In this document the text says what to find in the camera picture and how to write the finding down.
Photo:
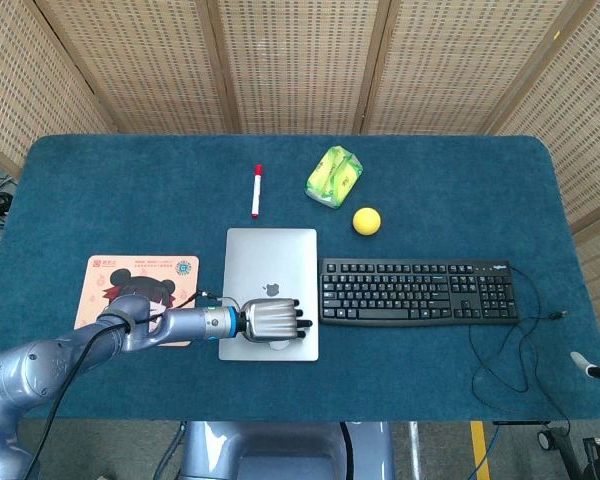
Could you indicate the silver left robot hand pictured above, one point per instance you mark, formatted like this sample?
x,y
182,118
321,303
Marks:
x,y
272,320

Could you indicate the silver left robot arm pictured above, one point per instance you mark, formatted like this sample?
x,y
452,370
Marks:
x,y
55,360

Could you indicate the cartoon girl mouse pad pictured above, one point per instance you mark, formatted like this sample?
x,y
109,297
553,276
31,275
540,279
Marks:
x,y
130,270

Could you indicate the grey closed laptop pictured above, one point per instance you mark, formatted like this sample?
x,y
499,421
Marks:
x,y
270,255

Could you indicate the black caster wheel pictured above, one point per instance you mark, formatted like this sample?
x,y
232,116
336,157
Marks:
x,y
547,439

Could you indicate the red white marker pen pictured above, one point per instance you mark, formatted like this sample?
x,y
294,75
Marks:
x,y
256,192

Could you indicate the grey robot torso base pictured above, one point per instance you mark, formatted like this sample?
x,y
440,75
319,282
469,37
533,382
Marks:
x,y
290,450

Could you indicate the yellow ball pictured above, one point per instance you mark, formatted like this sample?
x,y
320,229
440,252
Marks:
x,y
366,220

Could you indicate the black computer keyboard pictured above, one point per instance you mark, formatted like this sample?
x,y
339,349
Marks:
x,y
410,292

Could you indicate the green yellow snack packet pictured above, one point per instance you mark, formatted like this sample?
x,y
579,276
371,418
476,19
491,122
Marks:
x,y
334,177

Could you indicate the blue table cloth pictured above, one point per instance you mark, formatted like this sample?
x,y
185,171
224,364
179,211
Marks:
x,y
430,375

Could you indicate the metal table leg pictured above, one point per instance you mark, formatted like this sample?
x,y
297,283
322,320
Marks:
x,y
414,450

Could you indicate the woven rattan folding screen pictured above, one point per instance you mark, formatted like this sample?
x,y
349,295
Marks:
x,y
300,65

